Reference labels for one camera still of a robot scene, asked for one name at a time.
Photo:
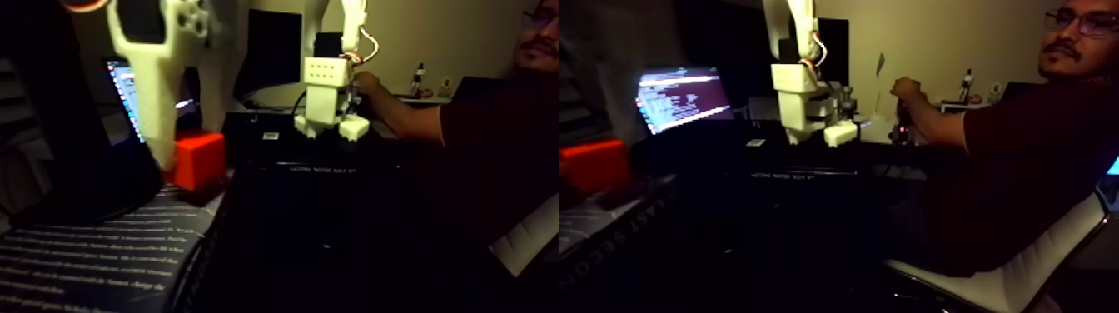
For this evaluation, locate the red cube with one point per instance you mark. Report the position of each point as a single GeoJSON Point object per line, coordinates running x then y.
{"type": "Point", "coordinates": [201, 162]}

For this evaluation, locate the person's hand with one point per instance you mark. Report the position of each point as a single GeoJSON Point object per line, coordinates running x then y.
{"type": "Point", "coordinates": [907, 91]}

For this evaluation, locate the open laptop with lit screen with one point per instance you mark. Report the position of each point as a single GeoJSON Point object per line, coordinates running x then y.
{"type": "Point", "coordinates": [121, 87]}

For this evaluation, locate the black wide desktop monitor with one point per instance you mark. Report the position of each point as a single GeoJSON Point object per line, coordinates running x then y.
{"type": "Point", "coordinates": [271, 52]}

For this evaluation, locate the small white tag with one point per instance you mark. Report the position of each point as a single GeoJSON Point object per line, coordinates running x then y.
{"type": "Point", "coordinates": [270, 135]}

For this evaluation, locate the black box with white lettering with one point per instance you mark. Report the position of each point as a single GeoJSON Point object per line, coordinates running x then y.
{"type": "Point", "coordinates": [297, 153]}

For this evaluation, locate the black book with white text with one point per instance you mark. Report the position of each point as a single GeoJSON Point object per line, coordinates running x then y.
{"type": "Point", "coordinates": [105, 253]}

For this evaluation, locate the small dark figurine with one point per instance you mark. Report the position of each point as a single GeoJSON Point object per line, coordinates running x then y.
{"type": "Point", "coordinates": [418, 80]}

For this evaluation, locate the white side table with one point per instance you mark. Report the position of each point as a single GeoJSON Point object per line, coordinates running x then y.
{"type": "Point", "coordinates": [424, 99]}

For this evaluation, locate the small pale desk ornament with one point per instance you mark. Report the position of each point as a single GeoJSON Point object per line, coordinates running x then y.
{"type": "Point", "coordinates": [446, 86]}

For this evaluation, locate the white chair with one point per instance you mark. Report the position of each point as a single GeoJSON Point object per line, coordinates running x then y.
{"type": "Point", "coordinates": [1014, 284]}

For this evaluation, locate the person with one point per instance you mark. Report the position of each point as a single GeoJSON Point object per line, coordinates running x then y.
{"type": "Point", "coordinates": [1040, 157]}

